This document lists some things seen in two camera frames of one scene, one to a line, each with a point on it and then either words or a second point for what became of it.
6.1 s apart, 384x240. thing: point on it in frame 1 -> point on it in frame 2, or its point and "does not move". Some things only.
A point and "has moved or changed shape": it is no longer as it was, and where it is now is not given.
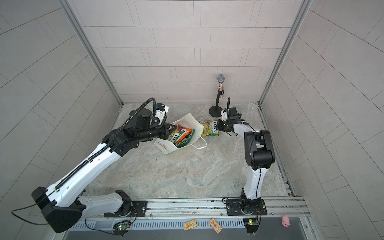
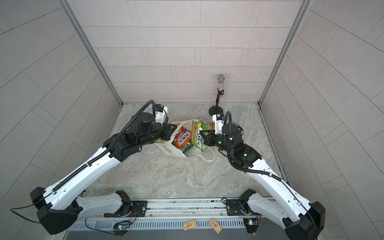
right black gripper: [220, 126] -> [209, 141]
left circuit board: [121, 228] does not move
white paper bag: [197, 141] -> [165, 143]
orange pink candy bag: [185, 132] has moved or changed shape
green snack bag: [186, 140] -> [186, 147]
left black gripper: [165, 131] does not move
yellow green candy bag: [209, 129] does not move
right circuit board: [251, 224] does not move
